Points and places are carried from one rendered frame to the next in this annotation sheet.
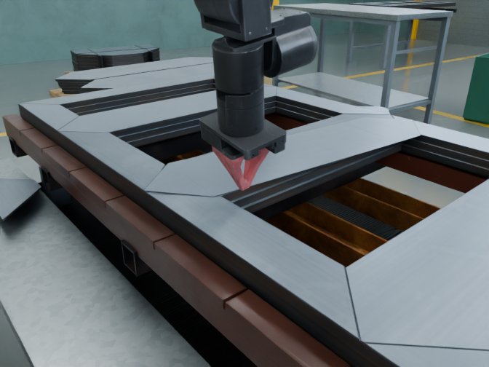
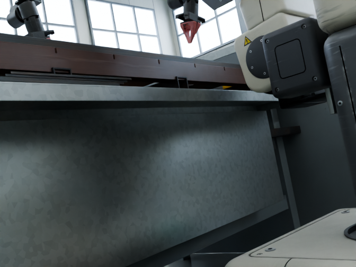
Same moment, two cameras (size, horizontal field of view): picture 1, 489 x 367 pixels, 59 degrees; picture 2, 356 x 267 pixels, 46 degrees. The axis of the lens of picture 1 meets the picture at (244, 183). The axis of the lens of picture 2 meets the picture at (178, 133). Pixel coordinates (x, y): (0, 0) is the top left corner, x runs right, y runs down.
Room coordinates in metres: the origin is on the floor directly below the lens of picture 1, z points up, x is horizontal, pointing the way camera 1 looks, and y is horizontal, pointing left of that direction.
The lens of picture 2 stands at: (0.93, 1.47, 0.51)
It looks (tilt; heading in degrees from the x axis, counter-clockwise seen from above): 4 degrees up; 259
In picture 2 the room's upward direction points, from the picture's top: 11 degrees counter-clockwise
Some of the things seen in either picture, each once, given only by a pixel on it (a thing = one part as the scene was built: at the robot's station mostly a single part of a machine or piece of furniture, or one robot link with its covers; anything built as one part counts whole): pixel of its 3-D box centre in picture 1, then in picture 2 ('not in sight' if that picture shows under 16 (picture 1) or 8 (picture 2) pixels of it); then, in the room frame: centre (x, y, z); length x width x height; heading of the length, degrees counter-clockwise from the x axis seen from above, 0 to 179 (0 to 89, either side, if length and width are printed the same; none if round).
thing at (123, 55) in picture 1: (121, 67); not in sight; (5.45, 1.51, 0.20); 1.20 x 0.80 x 0.41; 121
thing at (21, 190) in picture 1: (10, 189); (42, 91); (1.02, 0.61, 0.70); 0.39 x 0.12 x 0.04; 40
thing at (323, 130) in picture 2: not in sight; (245, 152); (0.22, -0.58, 0.51); 1.30 x 0.04 x 1.01; 130
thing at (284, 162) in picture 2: not in sight; (282, 183); (0.16, -0.32, 0.34); 0.06 x 0.06 x 0.68; 40
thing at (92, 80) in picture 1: (160, 76); not in sight; (1.85, 0.35, 0.82); 0.80 x 0.40 x 0.06; 130
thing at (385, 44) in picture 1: (399, 32); not in sight; (7.15, -2.41, 0.43); 1.66 x 0.84 x 0.85; 124
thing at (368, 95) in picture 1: (348, 61); not in sight; (4.25, -1.00, 0.48); 1.50 x 0.70 x 0.95; 34
